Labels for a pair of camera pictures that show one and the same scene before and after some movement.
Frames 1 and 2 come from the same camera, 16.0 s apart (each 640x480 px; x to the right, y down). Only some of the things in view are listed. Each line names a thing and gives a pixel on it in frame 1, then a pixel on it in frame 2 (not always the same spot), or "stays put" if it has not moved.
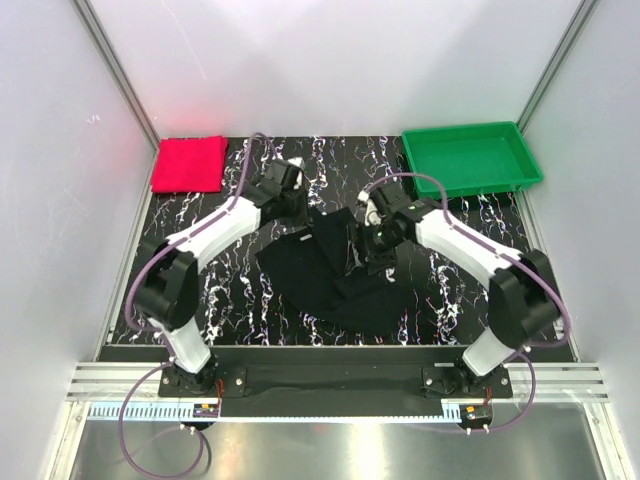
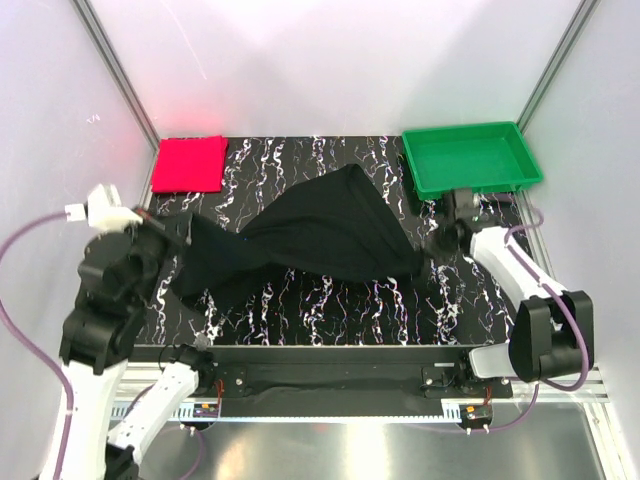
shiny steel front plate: x=168 y=450 stays put
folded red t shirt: x=189 y=165 stays put
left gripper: x=303 y=217 to x=179 y=240
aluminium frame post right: x=574 y=30 stays put
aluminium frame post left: x=117 y=68 stays put
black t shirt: x=331 y=273 to x=336 y=223
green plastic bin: x=491 y=158 stays put
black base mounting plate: x=335 y=381 stays put
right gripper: x=381 y=261 to x=435 y=249
